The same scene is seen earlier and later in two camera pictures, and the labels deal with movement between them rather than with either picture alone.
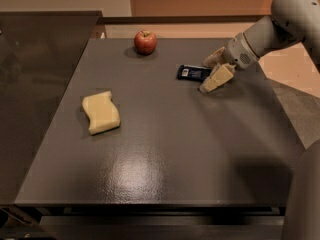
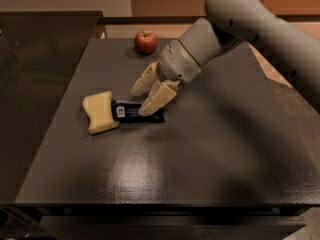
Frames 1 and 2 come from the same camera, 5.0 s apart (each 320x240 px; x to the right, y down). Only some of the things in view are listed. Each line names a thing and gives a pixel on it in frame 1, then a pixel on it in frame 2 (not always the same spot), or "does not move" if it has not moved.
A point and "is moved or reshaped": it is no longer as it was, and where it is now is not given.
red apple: [145, 42] does not move
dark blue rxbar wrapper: [194, 73] is moved or reshaped
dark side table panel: [39, 55] does not move
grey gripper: [237, 54] → [177, 61]
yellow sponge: [102, 112] does not move
